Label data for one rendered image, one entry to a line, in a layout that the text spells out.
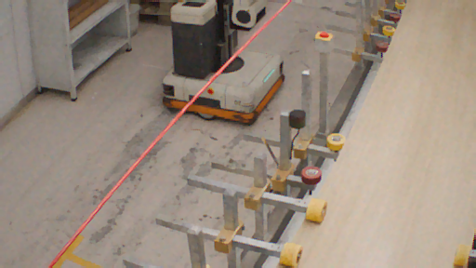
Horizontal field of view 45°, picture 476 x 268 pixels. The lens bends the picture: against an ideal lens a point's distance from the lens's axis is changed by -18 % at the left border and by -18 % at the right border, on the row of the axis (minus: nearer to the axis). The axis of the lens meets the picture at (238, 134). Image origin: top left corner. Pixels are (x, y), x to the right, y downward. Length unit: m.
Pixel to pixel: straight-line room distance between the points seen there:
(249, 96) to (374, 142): 1.72
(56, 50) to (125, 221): 1.69
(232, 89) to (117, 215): 1.17
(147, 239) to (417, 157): 1.67
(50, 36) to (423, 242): 3.48
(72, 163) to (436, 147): 2.52
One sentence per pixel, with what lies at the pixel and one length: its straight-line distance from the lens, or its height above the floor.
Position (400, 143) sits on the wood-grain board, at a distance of 2.82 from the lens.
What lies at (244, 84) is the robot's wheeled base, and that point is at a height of 0.28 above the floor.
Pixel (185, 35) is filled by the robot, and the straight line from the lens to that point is 4.41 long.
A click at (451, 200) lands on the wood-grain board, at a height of 0.90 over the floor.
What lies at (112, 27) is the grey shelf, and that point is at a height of 0.21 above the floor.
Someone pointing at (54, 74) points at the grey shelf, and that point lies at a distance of 5.11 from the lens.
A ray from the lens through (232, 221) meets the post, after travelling 2.23.
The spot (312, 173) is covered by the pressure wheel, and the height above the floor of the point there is 0.91.
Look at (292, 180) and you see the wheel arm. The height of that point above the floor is 0.86.
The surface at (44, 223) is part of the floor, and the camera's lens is 3.94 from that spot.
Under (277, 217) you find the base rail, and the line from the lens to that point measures 2.72.
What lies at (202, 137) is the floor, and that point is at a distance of 4.46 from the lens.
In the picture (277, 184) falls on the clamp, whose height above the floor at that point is 0.85.
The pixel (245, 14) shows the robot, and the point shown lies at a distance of 4.33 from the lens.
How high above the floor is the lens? 2.47
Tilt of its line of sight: 33 degrees down
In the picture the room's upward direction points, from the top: 2 degrees counter-clockwise
